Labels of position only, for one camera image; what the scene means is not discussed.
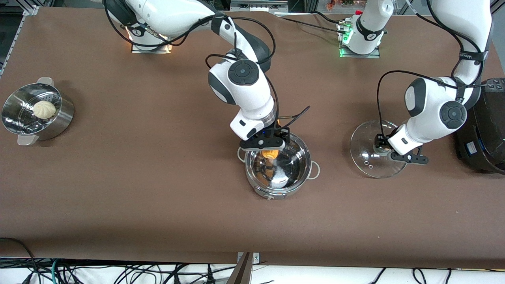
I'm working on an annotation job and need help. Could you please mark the round glass pot lid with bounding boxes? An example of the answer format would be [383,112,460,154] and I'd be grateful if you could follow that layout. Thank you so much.
[350,120,409,179]

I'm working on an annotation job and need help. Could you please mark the steel steamer pot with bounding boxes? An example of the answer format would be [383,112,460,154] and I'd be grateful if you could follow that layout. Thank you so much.
[1,77,75,146]

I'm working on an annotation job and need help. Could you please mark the black rice cooker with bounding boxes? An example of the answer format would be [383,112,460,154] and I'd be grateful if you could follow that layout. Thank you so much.
[456,78,505,175]

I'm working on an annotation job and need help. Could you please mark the brown table cover sheet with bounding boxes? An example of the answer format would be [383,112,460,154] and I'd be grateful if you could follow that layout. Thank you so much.
[0,6,505,269]

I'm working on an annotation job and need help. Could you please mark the grey metal box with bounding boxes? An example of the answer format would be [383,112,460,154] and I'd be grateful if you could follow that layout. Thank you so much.
[231,0,288,12]

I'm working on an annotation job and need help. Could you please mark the white steamed bun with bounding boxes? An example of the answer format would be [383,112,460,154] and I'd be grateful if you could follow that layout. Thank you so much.
[33,100,56,120]

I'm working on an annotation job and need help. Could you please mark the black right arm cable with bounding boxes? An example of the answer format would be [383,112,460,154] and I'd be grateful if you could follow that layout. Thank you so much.
[103,0,311,136]

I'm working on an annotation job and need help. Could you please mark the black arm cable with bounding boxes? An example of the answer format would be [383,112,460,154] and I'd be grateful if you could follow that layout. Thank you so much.
[377,0,488,136]
[103,0,311,136]

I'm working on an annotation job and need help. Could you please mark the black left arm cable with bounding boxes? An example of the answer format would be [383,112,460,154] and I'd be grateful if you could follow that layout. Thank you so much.
[377,0,488,136]

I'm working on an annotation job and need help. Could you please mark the steel pot with white handles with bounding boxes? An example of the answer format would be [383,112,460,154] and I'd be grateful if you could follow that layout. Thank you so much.
[238,132,321,200]

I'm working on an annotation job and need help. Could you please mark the brown slanted post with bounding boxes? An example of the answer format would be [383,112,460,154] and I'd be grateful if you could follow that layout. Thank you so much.
[227,252,253,284]

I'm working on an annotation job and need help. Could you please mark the aluminium table frame rail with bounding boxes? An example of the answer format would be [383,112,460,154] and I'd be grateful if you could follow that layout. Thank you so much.
[0,0,40,77]

